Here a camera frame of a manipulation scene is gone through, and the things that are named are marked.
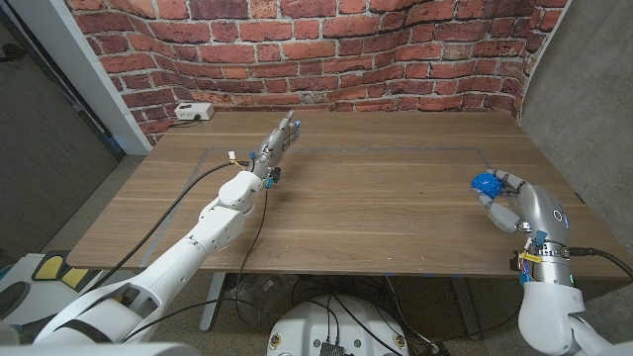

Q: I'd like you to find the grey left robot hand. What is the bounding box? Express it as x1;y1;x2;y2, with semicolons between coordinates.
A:
250;109;302;182

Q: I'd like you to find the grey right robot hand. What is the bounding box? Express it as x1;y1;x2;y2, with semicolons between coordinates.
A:
477;168;570;246

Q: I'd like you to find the blue spiky stress ball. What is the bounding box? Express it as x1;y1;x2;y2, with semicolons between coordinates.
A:
470;171;504;201

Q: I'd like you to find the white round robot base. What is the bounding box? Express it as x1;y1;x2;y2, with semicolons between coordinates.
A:
266;295;410;356

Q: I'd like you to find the white power box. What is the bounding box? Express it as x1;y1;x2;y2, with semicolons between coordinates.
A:
173;102;216;122

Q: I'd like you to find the red brick print backdrop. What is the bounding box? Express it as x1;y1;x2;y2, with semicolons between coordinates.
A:
63;0;570;147

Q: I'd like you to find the grey table leg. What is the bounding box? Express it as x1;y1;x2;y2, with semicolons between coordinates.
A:
449;276;482;341
200;271;228;332

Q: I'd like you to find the clear plastic bag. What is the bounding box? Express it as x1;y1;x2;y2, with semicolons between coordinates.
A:
226;274;293;325

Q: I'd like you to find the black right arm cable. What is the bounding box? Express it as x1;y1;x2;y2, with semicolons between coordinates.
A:
568;245;633;281

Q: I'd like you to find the thin black hanging cable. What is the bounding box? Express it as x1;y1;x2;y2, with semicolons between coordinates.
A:
121;187;269;343

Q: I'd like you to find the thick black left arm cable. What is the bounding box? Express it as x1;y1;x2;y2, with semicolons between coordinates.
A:
83;160;251;293

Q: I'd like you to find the grey floor cable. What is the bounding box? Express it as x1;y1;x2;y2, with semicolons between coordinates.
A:
384;275;439;350

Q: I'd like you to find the white wall pillar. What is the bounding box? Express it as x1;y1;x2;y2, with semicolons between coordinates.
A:
7;0;153;157

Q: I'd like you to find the black door handle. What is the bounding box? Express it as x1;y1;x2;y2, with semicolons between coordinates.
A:
0;43;29;63

